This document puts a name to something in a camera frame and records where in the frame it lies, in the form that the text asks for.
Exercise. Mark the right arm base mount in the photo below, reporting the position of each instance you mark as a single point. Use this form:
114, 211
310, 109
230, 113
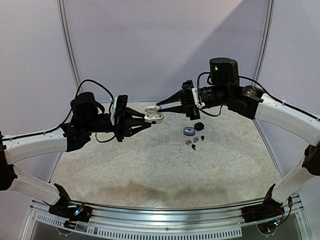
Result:
267, 209

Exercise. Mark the frame post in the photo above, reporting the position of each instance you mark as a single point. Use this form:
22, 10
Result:
264, 38
62, 11

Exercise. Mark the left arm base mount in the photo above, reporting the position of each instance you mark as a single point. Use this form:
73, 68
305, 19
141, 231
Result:
74, 212

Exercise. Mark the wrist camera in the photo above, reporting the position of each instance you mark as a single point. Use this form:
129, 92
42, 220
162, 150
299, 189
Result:
118, 108
189, 95

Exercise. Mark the right frame post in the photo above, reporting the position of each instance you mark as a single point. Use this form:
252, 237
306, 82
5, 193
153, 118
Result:
264, 38

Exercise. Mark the white earbud with blue light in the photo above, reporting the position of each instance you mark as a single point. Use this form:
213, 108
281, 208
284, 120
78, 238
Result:
157, 107

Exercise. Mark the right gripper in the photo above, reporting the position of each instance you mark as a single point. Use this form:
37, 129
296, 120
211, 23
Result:
192, 110

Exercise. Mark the purple round charging case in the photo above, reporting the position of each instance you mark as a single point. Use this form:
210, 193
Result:
189, 131

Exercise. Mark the left frame post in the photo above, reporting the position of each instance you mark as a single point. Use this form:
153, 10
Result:
62, 11

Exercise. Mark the black charging case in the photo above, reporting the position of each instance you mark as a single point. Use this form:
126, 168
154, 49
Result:
199, 126

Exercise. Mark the white earbud charging case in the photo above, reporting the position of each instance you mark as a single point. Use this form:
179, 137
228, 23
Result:
152, 115

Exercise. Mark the aluminium front rail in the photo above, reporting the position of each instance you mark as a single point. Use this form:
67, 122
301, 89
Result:
224, 222

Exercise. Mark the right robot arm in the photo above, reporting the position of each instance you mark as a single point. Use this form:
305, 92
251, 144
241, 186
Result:
255, 103

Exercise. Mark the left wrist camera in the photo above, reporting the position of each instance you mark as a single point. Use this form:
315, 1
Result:
118, 108

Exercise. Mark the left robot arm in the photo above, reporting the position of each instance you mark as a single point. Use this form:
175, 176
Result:
88, 117

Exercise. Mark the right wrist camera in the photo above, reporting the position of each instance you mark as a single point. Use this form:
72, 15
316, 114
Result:
189, 95

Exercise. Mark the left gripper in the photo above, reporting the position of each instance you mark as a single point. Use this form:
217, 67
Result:
123, 124

